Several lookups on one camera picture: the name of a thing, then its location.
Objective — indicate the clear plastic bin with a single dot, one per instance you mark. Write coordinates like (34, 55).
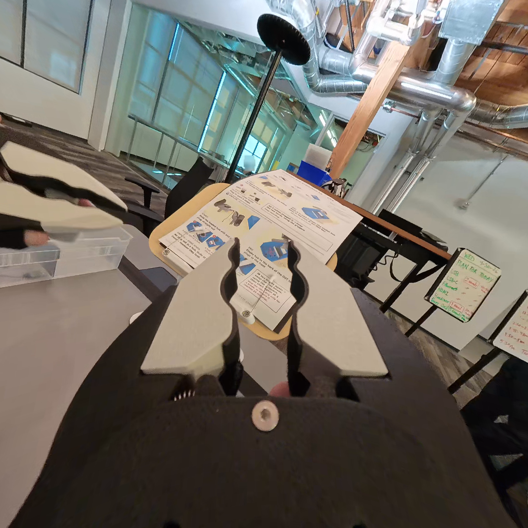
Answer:
(74, 256)

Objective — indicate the white easel board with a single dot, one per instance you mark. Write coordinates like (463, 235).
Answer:
(464, 285)
(516, 330)

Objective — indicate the instruction sheet on stand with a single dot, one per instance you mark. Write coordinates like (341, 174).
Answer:
(165, 235)

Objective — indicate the wooden column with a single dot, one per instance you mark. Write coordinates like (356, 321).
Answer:
(367, 99)

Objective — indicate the blue plastic bin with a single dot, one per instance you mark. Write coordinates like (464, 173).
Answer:
(315, 172)

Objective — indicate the printed instruction sheet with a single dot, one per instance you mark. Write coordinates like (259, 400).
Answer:
(272, 214)

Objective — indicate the glass railing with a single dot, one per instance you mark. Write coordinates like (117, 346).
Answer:
(165, 144)

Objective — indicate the person's left hand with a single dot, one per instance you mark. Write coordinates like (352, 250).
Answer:
(37, 238)

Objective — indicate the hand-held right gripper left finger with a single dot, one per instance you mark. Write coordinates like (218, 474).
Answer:
(186, 330)

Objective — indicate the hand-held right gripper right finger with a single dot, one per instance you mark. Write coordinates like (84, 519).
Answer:
(338, 330)

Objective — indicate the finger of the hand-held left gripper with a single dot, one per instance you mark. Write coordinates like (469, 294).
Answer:
(58, 177)
(58, 216)

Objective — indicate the black pole stand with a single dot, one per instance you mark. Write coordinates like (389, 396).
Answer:
(256, 107)

